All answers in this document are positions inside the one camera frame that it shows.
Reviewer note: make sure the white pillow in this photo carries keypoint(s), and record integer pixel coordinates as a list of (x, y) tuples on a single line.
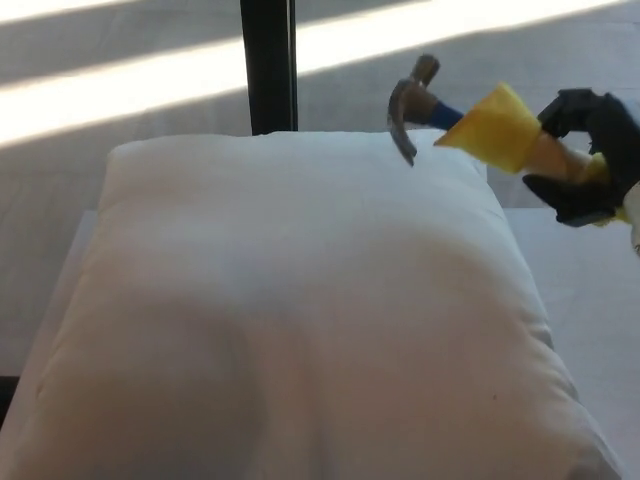
[(300, 310)]

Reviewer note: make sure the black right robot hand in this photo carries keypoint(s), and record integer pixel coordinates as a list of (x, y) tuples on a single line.
[(620, 145)]

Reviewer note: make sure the black vertical post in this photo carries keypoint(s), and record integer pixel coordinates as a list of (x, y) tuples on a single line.
[(269, 65)]

